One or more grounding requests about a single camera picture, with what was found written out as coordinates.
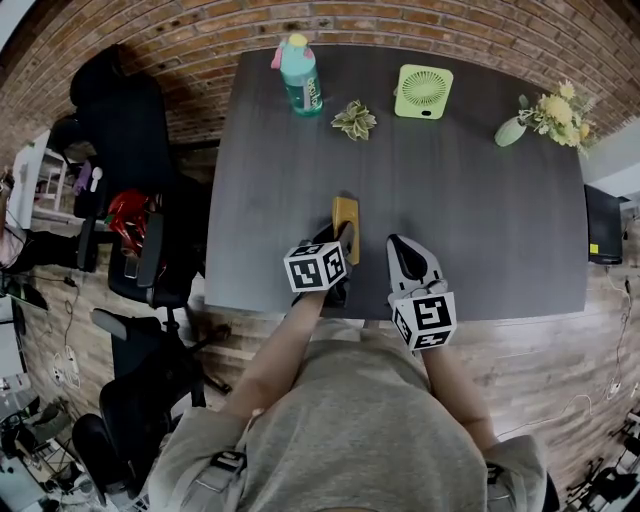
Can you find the white shelf unit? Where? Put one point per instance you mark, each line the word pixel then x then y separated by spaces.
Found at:
pixel 35 175

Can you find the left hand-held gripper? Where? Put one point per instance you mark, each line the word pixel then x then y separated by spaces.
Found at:
pixel 312 270

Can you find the small potted succulent plant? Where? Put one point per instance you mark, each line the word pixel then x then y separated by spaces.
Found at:
pixel 355 120

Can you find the yellow calculator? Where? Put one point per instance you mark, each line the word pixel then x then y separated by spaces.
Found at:
pixel 345 210

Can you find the red helmet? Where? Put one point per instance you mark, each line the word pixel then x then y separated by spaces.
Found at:
pixel 127 220

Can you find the black office chair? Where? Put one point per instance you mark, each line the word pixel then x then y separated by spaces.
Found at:
pixel 130 145
pixel 145 390

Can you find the green square desk fan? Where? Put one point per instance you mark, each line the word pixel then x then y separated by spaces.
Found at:
pixel 424 92

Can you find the white power strip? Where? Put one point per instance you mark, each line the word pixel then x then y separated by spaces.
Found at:
pixel 67 370

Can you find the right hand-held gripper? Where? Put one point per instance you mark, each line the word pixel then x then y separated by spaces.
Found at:
pixel 425 315

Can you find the person's left forearm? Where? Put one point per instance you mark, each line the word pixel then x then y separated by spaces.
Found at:
pixel 280 355

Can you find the black monitor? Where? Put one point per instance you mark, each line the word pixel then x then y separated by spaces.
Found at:
pixel 602 225

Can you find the dark grey table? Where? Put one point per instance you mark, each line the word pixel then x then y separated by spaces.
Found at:
pixel 450 200

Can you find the pale green vase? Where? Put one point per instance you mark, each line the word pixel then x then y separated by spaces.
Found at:
pixel 510 132

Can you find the yellow flower bunch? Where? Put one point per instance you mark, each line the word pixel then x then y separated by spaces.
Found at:
pixel 557 115

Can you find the teal water bottle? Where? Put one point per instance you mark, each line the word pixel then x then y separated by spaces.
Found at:
pixel 302 85

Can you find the person's grey t-shirt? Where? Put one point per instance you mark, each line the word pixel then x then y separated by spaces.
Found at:
pixel 360 430

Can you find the black tripod stand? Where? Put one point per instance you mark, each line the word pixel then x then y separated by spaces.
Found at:
pixel 607 480

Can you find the person's right forearm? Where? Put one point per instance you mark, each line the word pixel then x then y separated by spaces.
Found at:
pixel 455 395

